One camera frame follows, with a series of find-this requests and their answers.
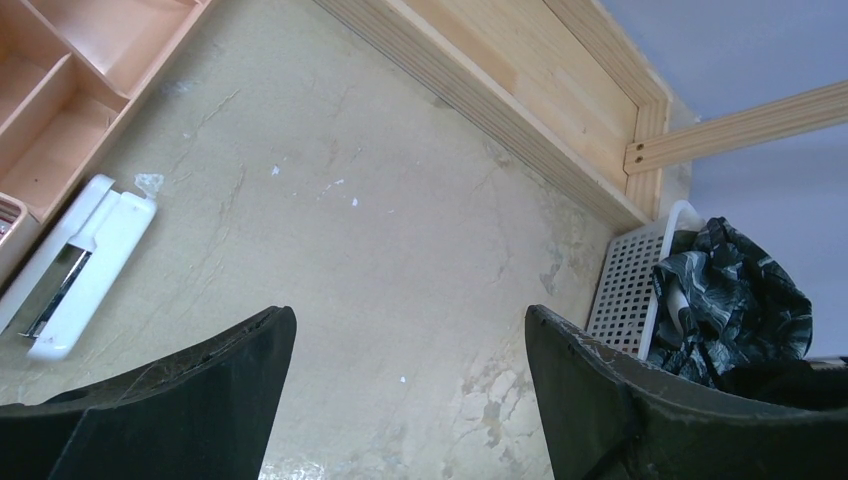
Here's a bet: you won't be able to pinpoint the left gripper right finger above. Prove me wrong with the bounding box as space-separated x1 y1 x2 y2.
525 305 847 479

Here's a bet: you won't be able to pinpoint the grey camouflage shorts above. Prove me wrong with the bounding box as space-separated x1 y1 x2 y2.
647 217 813 389

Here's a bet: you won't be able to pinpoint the white stapler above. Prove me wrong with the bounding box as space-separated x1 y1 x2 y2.
1 174 157 362

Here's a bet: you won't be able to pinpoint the wooden clothes rack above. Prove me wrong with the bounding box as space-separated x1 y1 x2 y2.
323 1 847 232

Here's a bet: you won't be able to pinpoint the staples box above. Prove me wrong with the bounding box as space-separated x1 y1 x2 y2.
1 198 21 236

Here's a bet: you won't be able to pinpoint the white plastic basket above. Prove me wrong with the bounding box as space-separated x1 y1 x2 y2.
586 200 706 360

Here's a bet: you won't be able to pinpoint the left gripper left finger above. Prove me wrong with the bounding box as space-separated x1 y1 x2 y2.
1 306 297 479

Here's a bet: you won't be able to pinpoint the black garment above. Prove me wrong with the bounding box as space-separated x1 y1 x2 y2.
718 357 847 411

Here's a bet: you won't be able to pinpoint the peach plastic file organizer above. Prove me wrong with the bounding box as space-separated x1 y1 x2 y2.
1 0 211 277

